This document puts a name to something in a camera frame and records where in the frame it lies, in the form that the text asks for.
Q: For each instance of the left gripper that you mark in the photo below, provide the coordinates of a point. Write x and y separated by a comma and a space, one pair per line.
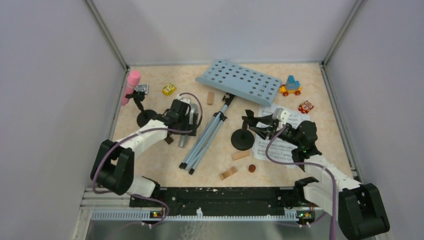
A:
189, 127

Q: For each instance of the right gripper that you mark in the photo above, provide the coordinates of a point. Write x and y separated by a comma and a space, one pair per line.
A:
264, 132

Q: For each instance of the black round microphone stand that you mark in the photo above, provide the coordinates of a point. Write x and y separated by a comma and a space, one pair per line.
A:
242, 139

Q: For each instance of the light blue music stand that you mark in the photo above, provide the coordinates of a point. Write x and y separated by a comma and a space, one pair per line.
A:
236, 81

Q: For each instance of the grey microphone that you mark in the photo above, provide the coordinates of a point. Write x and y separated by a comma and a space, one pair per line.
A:
191, 122

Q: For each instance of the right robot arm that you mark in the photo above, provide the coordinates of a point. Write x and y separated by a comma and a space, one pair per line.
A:
356, 208

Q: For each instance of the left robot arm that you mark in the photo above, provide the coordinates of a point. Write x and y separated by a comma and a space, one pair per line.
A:
114, 166

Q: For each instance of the dark brown wooden block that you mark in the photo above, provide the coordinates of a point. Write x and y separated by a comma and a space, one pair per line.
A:
169, 140

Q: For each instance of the small wooden block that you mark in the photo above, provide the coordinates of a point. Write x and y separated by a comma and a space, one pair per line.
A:
210, 98

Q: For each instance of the yellow owl toy block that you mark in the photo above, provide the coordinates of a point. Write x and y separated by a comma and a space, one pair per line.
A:
169, 89

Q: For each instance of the wooden block near stand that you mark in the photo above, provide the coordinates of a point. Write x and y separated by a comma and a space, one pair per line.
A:
240, 155

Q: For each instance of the red owl toy block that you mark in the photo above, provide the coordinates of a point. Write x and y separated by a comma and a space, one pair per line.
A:
305, 107

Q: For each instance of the brown wooden cylinder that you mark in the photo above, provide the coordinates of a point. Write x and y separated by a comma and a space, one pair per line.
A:
251, 168

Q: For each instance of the blue toy car blocks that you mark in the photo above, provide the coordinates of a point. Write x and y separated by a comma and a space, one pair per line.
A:
291, 86

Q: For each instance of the small grey picture card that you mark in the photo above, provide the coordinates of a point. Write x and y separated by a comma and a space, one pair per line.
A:
142, 88

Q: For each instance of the wooden arch block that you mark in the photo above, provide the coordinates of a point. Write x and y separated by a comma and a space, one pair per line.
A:
226, 174

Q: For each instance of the pink microphone on stand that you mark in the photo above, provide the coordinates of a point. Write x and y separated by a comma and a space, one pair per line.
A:
130, 93

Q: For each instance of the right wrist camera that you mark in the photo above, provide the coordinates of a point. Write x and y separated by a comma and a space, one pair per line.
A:
281, 117

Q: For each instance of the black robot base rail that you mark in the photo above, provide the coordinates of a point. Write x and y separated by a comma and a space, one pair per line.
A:
225, 201

